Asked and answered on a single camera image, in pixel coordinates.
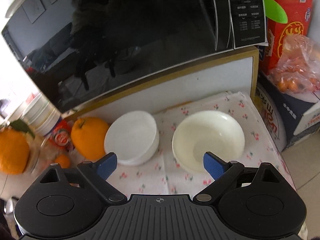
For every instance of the plastic bag of fruit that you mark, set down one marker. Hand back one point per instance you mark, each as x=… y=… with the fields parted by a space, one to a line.
x=297 y=70

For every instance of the Ganten water carton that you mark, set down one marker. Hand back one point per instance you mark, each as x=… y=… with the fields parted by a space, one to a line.
x=289 y=118

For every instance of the cream bowl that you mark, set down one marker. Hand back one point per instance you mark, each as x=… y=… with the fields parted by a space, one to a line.
x=207 y=131

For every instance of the large orange on jar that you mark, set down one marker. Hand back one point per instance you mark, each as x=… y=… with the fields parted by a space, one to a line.
x=16 y=138

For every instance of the black microwave oven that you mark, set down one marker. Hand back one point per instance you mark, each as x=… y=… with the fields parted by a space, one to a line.
x=76 y=51

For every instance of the white ceramic bowl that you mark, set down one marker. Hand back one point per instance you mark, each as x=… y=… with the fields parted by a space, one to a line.
x=133 y=138

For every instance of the red gift box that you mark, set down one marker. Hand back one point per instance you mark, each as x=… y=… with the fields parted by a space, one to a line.
x=283 y=17

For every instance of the stack of white cups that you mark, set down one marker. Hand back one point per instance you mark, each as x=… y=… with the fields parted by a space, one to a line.
x=41 y=115

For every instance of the large orange on table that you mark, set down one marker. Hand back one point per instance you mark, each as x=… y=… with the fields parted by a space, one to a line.
x=88 y=136

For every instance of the cherry print tablecloth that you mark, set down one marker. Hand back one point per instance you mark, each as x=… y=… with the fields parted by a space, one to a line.
x=261 y=205

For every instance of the white gold-edged stand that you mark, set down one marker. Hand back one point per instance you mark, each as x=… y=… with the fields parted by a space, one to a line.
x=234 y=71

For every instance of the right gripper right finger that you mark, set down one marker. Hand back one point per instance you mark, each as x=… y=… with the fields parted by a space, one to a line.
x=224 y=174

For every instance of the red can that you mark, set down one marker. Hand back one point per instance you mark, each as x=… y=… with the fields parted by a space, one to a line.
x=60 y=136

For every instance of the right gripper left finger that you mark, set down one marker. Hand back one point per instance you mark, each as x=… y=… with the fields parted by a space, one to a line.
x=96 y=174

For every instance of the glass jar of tangerines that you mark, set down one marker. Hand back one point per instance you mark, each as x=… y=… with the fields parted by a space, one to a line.
x=42 y=152

